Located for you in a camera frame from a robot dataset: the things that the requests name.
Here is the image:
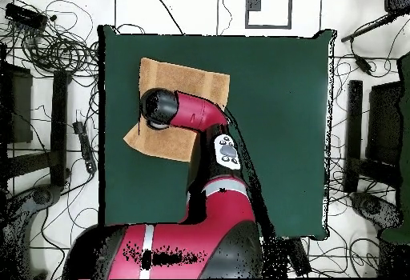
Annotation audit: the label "tan terry towel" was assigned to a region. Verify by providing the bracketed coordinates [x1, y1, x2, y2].
[123, 57, 231, 163]

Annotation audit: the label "dark flat panel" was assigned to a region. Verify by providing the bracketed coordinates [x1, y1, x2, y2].
[365, 80, 404, 167]
[0, 62, 34, 145]

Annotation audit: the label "dark green table cloth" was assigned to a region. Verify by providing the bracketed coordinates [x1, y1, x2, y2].
[97, 24, 336, 240]

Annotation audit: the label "black power strip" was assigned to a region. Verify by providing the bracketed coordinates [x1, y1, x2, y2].
[72, 120, 98, 174]

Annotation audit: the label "black stand bar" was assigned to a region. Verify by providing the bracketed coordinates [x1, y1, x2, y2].
[343, 79, 364, 194]
[50, 69, 72, 188]

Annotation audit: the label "black power adapter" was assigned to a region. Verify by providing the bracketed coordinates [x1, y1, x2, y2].
[353, 54, 374, 77]

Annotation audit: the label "black rod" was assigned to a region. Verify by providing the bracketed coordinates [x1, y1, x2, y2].
[340, 12, 400, 43]

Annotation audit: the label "dark green hanging cloth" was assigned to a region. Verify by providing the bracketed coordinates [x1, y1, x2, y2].
[380, 52, 410, 245]

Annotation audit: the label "black hub box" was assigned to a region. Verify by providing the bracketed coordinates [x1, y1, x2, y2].
[4, 2, 49, 30]

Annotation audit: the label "black device box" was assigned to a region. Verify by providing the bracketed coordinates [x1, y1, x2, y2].
[383, 0, 410, 14]

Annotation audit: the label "long black cable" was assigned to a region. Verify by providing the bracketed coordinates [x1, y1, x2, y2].
[149, 0, 186, 36]

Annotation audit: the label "grey rectangular floor frame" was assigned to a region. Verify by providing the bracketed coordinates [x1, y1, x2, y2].
[244, 0, 293, 30]

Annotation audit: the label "black pedestal foot bar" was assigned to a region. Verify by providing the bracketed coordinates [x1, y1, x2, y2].
[286, 237, 312, 277]

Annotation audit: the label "loose floor cable bundle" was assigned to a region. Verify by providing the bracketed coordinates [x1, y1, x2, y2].
[286, 237, 350, 278]

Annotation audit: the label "tangled black cables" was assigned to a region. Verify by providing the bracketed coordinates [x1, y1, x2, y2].
[0, 0, 100, 79]

